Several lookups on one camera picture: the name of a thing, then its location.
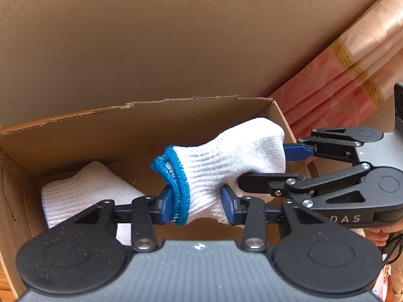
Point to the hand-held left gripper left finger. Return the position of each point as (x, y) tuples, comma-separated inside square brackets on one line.
[(166, 205)]

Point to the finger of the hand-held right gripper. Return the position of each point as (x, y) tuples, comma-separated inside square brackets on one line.
[(261, 182), (298, 153)]

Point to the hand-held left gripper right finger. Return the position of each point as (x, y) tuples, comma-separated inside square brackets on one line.
[(227, 205)]

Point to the white glove with blue cuff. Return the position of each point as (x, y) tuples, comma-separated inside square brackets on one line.
[(226, 159)]

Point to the brown cardboard box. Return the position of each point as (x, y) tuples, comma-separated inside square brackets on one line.
[(151, 47)]

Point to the person's right hand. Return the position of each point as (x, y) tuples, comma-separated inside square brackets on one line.
[(374, 236)]

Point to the white knitted glove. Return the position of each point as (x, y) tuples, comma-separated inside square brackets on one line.
[(82, 189)]

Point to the pink patterned curtain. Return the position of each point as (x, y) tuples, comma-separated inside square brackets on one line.
[(349, 78)]

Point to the floral cloth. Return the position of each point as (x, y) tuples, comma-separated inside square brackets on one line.
[(385, 284)]

